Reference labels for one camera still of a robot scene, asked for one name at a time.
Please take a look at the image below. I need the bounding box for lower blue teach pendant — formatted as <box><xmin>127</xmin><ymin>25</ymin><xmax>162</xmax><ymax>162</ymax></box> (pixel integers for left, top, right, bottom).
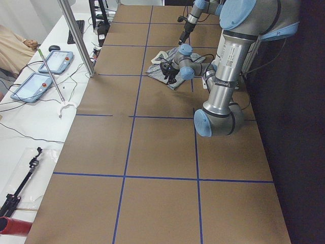
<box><xmin>10</xmin><ymin>73</ymin><xmax>52</xmax><ymax>103</ymax></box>

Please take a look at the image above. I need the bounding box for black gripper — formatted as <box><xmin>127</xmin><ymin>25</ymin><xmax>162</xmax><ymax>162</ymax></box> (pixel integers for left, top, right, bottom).
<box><xmin>160</xmin><ymin>62</ymin><xmax>179</xmax><ymax>83</ymax></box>
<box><xmin>177</xmin><ymin>16</ymin><xmax>195</xmax><ymax>45</ymax></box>

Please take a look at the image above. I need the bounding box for metal rod with hook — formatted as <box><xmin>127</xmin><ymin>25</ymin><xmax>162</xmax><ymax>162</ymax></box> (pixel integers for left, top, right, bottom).
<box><xmin>37</xmin><ymin>48</ymin><xmax>77</xmax><ymax>118</ymax></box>

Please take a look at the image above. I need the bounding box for black keyboard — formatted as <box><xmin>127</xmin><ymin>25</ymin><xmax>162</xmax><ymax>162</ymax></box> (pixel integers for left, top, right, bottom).
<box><xmin>67</xmin><ymin>19</ymin><xmax>85</xmax><ymax>45</ymax></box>

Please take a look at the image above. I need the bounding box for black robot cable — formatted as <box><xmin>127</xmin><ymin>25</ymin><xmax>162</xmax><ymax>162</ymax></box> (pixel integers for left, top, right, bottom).
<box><xmin>192</xmin><ymin>53</ymin><xmax>216</xmax><ymax>74</ymax></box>

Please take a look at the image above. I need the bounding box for black camera tripod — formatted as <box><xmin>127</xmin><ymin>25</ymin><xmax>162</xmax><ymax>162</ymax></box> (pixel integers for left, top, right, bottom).
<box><xmin>0</xmin><ymin>146</ymin><xmax>44</xmax><ymax>218</ymax></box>

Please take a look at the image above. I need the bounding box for upper blue teach pendant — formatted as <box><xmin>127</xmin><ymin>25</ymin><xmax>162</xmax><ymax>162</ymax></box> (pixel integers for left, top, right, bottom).
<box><xmin>45</xmin><ymin>50</ymin><xmax>74</xmax><ymax>75</ymax></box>

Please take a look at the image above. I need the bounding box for red cylinder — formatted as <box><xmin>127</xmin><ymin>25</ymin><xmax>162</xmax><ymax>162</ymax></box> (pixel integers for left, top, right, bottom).
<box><xmin>1</xmin><ymin>217</ymin><xmax>33</xmax><ymax>236</ymax></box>

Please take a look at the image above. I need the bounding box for black stool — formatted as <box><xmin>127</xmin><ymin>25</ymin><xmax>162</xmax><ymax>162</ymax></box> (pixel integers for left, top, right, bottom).
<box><xmin>88</xmin><ymin>0</ymin><xmax>110</xmax><ymax>29</ymax></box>

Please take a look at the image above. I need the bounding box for blue teach pendant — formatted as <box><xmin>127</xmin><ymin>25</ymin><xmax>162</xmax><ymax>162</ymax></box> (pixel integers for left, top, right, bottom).
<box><xmin>10</xmin><ymin>73</ymin><xmax>52</xmax><ymax>103</ymax></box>
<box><xmin>45</xmin><ymin>50</ymin><xmax>74</xmax><ymax>75</ymax></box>

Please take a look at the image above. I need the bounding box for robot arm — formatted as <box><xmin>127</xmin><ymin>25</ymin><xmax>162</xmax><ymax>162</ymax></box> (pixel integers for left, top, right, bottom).
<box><xmin>177</xmin><ymin>0</ymin><xmax>225</xmax><ymax>45</ymax></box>
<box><xmin>160</xmin><ymin>0</ymin><xmax>301</xmax><ymax>137</ymax></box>

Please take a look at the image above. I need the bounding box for navy white striped polo shirt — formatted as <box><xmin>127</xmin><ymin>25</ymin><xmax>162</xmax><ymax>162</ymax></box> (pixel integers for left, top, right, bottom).
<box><xmin>145</xmin><ymin>47</ymin><xmax>206</xmax><ymax>90</ymax></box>

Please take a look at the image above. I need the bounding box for black power adapter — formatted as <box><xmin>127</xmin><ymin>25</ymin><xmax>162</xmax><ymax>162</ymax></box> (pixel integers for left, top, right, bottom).
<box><xmin>96</xmin><ymin>21</ymin><xmax>110</xmax><ymax>47</ymax></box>

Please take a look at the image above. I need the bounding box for aluminium frame post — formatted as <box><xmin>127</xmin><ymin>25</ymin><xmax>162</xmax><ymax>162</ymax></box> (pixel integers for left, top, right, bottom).
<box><xmin>57</xmin><ymin>0</ymin><xmax>95</xmax><ymax>77</ymax></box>

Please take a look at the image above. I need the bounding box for person in beige clothes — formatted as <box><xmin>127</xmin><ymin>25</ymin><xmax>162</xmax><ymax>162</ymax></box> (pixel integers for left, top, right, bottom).
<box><xmin>1</xmin><ymin>25</ymin><xmax>39</xmax><ymax>78</ymax></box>

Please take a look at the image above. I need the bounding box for black computer mouse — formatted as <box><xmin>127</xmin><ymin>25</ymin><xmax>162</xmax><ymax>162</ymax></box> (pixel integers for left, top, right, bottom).
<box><xmin>48</xmin><ymin>45</ymin><xmax>60</xmax><ymax>51</ymax></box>

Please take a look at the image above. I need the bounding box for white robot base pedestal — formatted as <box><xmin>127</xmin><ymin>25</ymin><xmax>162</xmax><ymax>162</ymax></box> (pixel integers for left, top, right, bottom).
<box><xmin>202</xmin><ymin>54</ymin><xmax>220</xmax><ymax>92</ymax></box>

